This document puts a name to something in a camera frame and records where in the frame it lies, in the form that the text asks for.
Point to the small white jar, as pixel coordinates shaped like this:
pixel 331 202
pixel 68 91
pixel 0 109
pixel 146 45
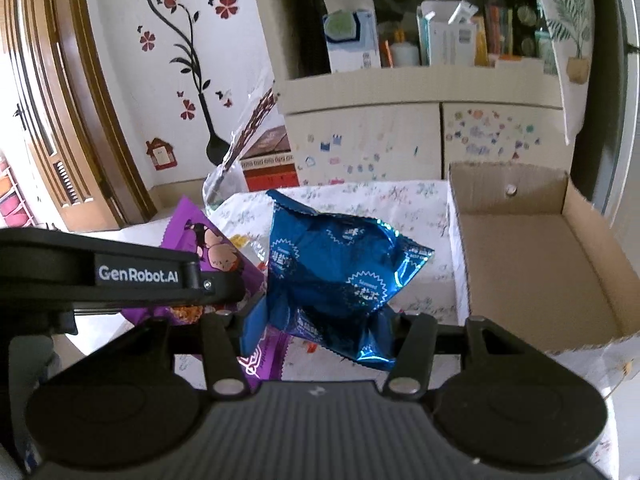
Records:
pixel 404 54

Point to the clear plastic bag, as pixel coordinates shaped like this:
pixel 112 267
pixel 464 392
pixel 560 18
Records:
pixel 220 185

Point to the cardboard box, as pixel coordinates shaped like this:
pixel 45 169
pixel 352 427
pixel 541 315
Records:
pixel 525 270

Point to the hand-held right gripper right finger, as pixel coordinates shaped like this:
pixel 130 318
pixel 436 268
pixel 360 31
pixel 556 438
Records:
pixel 416 347

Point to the brown wooden door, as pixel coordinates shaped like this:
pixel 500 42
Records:
pixel 60 110

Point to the open white carton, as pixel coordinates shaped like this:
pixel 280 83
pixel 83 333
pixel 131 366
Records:
pixel 450 35

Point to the plant print cloth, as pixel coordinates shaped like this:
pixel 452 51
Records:
pixel 570 35

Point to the red house socket sticker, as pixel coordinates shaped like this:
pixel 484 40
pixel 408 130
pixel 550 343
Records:
pixel 160 155

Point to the cream cabinet with stickers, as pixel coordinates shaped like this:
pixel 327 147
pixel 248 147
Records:
pixel 380 125

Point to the small yellow snack packet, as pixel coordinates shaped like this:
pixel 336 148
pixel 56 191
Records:
pixel 245 247

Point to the floral white cloth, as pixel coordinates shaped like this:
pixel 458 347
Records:
pixel 380 200

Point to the black ladle on wall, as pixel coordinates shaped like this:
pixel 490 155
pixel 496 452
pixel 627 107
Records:
pixel 192 60

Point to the white and blue box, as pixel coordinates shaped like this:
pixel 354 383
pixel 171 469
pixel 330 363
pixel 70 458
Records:
pixel 350 35

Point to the purple snack packet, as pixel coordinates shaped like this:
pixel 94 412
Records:
pixel 200 232

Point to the row of colourful books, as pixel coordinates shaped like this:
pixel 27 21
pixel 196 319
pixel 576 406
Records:
pixel 500 30

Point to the bundle of red twigs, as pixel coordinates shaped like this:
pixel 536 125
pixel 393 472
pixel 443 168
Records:
pixel 252 120

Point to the red carton box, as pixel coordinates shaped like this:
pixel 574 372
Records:
pixel 270 172

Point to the dark blue foil snack packet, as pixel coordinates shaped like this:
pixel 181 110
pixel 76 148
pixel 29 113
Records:
pixel 325 270

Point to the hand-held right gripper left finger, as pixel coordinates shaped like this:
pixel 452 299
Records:
pixel 253 321

